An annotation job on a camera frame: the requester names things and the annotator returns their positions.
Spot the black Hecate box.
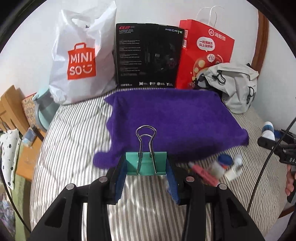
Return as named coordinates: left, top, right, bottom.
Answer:
left=116, top=23, right=185, bottom=88

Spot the floral pillow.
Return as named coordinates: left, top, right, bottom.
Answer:
left=1, top=129, right=21, bottom=190

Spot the purple towel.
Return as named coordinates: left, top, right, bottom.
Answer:
left=93, top=89, right=249, bottom=169

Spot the red paper bag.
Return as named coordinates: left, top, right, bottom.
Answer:
left=176, top=19, right=235, bottom=89

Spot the wooden nightstand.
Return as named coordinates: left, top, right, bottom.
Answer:
left=16, top=137, right=42, bottom=182

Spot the white USB charger plug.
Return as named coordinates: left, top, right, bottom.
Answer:
left=225, top=154, right=243, bottom=182

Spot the blue cap bottle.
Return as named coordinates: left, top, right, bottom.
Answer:
left=218, top=154, right=233, bottom=169

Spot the green binder clip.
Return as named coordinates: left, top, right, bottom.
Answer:
left=125, top=125, right=167, bottom=176

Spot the wooden door frame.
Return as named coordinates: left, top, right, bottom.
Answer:
left=251, top=11, right=269, bottom=73

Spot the grey Nike waist bag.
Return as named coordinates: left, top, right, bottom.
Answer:
left=194, top=63, right=259, bottom=114

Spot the white Miniso plastic bag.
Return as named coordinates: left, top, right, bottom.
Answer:
left=49, top=1, right=117, bottom=105

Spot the pink tube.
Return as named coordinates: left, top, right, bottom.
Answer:
left=188, top=162, right=220, bottom=187

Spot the white blue cylinder bottle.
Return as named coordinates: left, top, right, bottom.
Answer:
left=261, top=121, right=275, bottom=141

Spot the black cable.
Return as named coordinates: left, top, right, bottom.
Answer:
left=246, top=116, right=296, bottom=215

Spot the right hand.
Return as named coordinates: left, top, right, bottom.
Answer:
left=285, top=165, right=295, bottom=196

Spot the striped bed quilt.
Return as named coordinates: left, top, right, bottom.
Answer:
left=29, top=87, right=289, bottom=241

